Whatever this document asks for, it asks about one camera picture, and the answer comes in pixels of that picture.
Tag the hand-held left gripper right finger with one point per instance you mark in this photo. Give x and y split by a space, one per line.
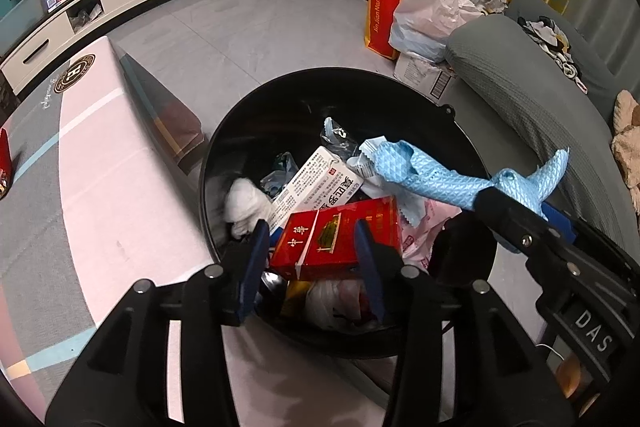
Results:
372 272

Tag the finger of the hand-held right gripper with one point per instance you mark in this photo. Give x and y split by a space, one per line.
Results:
560 219
510 222

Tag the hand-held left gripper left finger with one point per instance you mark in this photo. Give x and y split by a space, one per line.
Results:
252 267

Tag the red cigarette carton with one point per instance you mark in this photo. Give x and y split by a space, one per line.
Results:
340 232

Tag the white tissue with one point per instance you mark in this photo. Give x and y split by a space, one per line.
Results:
245 204

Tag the light blue textured cloth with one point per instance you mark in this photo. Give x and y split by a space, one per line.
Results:
435 179

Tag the grey-blue plastic bag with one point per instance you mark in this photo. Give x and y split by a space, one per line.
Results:
280 169

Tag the white printed carton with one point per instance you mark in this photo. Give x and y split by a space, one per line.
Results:
315 182

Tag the white zigzag-edge wrapper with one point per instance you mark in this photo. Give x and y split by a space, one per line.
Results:
370 159

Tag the clear black-print wrapper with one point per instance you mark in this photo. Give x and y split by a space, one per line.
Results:
337 134

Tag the black round trash bin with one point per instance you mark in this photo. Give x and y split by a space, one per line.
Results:
280 107

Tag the person's right hand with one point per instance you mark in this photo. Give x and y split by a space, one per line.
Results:
572 377

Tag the crumpled white plastic bag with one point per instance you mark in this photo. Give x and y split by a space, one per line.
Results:
335 302

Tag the yellow snack packet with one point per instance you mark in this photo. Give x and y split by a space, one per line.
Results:
295 302

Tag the pink plastic wrapper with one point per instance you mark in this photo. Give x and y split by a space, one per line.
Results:
430 227

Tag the beige plush blanket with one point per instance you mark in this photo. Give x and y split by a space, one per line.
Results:
627 142

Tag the grey sofa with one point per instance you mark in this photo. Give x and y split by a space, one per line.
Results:
525 82

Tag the cardboard box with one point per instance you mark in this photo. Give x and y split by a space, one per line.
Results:
422 74

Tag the pink grey printed tablecloth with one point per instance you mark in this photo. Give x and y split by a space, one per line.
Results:
100 187

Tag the red shopping bag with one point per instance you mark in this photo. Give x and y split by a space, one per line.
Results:
380 17

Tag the red snack packet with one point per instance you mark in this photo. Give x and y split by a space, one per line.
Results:
4 162

